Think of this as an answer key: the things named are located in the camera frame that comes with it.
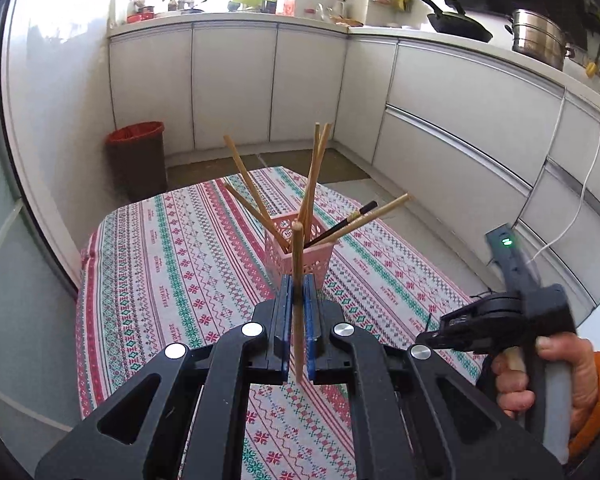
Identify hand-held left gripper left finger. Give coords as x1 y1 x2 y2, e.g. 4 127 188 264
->
34 275 293 480

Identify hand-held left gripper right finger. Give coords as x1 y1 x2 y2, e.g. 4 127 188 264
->
304 275 566 480

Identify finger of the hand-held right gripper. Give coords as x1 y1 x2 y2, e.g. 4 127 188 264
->
414 302 482 354

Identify pink plastic basket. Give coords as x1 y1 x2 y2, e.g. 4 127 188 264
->
264 215 337 291

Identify black chopstick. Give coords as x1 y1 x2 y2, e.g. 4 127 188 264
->
304 201 379 249

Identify person's right hand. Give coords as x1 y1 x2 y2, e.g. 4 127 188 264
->
490 335 600 442

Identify patterned tablecloth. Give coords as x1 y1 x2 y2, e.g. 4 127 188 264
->
75 166 486 480

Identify brown trash bin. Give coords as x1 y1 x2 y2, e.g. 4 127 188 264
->
105 121 168 201

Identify white kitchen cabinets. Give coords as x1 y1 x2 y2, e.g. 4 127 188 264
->
107 12 600 311

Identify steel stock pot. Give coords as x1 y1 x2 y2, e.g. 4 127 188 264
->
504 8 576 72

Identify glass sliding door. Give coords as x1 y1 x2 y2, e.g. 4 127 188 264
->
0 0 81 441

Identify black wok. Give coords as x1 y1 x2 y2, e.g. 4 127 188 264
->
412 0 494 43

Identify white power cable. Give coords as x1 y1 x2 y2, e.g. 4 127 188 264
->
527 94 600 263

